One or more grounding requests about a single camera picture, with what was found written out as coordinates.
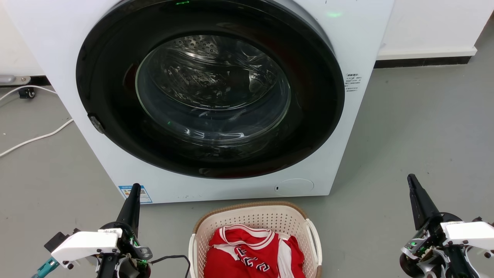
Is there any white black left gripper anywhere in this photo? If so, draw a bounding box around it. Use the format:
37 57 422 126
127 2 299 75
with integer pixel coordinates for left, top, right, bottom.
51 183 153 278

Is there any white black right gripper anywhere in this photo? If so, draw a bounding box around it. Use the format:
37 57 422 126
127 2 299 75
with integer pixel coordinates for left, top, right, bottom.
399 174 494 278

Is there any white plastic laundry basket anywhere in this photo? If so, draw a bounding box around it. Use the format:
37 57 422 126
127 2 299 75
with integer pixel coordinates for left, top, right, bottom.
188 201 323 278

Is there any blue energy label sticker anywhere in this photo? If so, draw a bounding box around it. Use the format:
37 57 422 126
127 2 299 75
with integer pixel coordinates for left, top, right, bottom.
118 185 153 204

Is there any red and white jersey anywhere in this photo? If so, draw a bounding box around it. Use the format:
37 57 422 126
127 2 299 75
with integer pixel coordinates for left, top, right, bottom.
203 224 306 278

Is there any round black washer door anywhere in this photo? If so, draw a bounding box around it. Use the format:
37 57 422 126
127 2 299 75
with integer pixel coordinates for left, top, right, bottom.
76 0 345 179

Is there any round white filter cover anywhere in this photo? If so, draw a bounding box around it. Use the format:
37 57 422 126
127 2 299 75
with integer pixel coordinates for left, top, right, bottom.
274 178 315 197

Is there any small printed text label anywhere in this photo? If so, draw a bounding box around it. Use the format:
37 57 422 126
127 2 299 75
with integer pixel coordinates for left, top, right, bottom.
344 73 362 92

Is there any black baseboard strip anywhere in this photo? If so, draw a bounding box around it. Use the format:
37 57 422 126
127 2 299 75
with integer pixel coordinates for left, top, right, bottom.
373 56 472 69

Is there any white front-load washing machine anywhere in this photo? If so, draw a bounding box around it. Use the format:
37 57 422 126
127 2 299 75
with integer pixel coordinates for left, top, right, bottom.
6 0 396 204

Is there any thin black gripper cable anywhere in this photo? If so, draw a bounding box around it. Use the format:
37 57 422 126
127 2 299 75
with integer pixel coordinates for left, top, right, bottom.
150 254 192 278

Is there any teal cable connector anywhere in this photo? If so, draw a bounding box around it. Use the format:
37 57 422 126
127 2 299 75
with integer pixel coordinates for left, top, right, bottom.
31 257 61 278

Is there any white floor cable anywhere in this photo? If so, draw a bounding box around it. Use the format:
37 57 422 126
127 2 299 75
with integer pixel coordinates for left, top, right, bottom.
0 85 58 102
0 119 74 158

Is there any grey metal floor bracket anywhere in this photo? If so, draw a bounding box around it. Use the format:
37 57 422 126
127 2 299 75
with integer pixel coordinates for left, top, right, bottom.
0 75 32 86

